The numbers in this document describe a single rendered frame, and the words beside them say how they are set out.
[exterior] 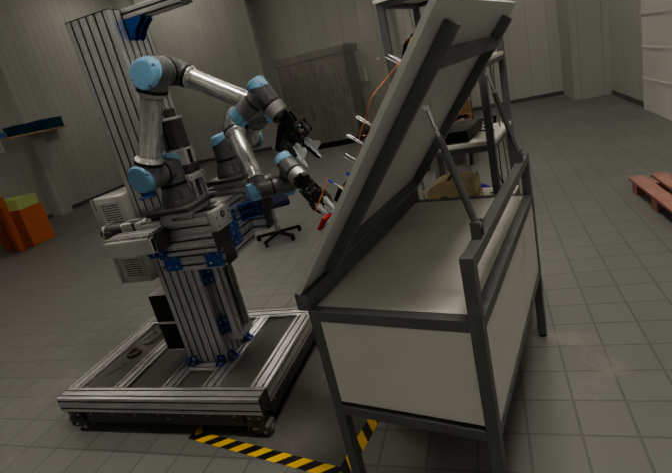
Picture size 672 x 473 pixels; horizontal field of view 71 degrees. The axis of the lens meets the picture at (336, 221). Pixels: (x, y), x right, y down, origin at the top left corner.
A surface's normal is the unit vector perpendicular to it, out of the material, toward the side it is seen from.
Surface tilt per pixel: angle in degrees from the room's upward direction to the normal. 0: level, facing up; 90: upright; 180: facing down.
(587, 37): 90
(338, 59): 90
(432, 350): 90
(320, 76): 90
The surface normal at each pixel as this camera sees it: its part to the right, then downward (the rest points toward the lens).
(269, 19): -0.27, 0.35
